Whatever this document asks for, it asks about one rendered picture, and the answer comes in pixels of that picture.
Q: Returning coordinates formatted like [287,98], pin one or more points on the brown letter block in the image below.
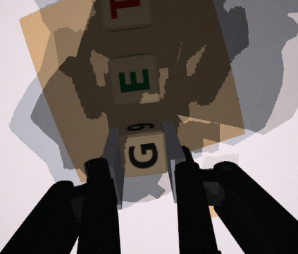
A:
[142,148]
[212,212]
[134,79]
[119,15]

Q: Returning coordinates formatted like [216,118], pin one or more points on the tan square mat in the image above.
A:
[70,51]

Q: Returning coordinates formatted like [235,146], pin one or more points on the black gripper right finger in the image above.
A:
[258,222]

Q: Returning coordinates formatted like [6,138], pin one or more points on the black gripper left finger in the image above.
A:
[90,211]

